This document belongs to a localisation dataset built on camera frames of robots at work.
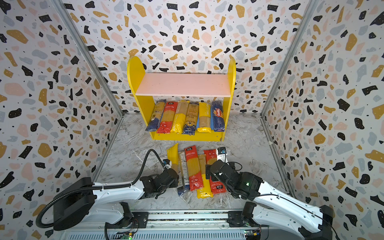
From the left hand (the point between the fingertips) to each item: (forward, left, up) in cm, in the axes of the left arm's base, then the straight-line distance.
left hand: (179, 175), depth 84 cm
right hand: (0, -17, +16) cm, 23 cm away
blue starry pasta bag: (+27, -6, +12) cm, 31 cm away
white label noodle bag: (-4, -3, -2) cm, 6 cm away
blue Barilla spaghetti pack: (+34, -24, +13) cm, 44 cm away
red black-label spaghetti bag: (+27, +9, +13) cm, 31 cm away
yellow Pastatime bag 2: (+38, -15, +12) cm, 43 cm away
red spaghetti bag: (-4, -10, +1) cm, 10 cm away
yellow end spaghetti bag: (-8, -15, -2) cm, 17 cm away
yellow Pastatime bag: (+41, +1, +11) cm, 43 cm away
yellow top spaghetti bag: (+12, +5, 0) cm, 13 cm away
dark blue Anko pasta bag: (+28, +16, +12) cm, 35 cm away
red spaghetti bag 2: (+13, -19, -2) cm, 23 cm away
